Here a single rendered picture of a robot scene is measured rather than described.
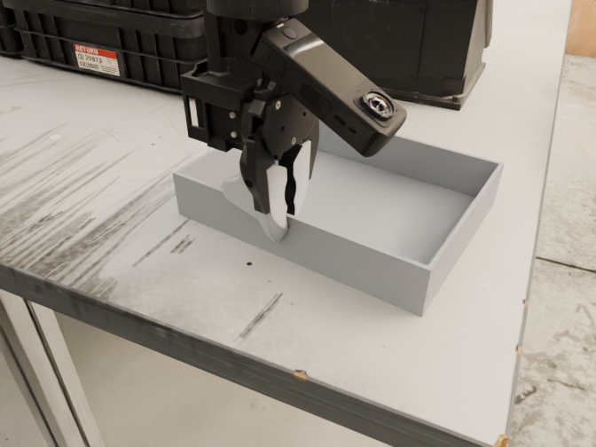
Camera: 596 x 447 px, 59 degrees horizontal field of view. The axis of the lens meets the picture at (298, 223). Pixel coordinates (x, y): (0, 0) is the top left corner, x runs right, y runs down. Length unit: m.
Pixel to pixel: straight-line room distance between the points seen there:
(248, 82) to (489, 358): 0.27
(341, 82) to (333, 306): 0.18
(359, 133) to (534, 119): 0.49
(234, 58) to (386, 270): 0.20
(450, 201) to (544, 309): 1.02
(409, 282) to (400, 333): 0.04
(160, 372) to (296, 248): 0.90
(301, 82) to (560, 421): 1.10
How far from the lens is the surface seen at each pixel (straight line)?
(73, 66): 0.99
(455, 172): 0.59
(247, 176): 0.40
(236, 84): 0.40
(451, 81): 0.82
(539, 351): 1.46
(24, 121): 0.84
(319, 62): 0.38
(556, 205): 2.03
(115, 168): 0.66
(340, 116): 0.36
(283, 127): 0.40
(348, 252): 0.44
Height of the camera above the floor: 1.01
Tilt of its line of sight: 36 degrees down
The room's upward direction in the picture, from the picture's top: straight up
